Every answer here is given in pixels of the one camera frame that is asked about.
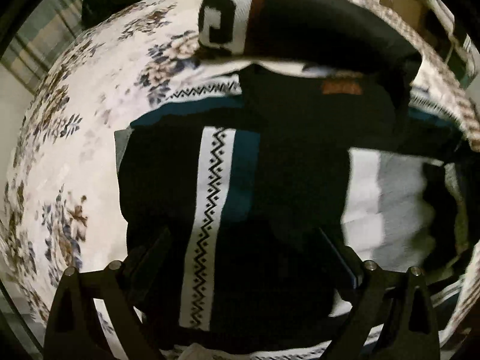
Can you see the striped curtain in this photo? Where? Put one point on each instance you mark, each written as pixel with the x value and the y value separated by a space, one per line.
pixel 41 45

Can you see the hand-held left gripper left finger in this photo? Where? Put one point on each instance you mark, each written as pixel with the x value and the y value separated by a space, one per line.
pixel 155 249

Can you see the white cloth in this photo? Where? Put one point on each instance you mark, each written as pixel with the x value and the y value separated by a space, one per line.
pixel 382 202

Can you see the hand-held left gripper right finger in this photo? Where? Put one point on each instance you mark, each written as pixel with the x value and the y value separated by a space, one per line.
pixel 337 257

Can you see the floral blanket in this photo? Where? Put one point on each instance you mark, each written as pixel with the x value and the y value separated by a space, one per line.
pixel 93 138

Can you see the black garment with patterned band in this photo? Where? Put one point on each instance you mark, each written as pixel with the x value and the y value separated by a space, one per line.
pixel 318 18

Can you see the large cardboard box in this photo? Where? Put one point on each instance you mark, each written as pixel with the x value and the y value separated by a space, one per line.
pixel 405 3

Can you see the black sweater with zigzag stripes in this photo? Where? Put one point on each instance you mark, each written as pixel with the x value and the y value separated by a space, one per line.
pixel 292 165

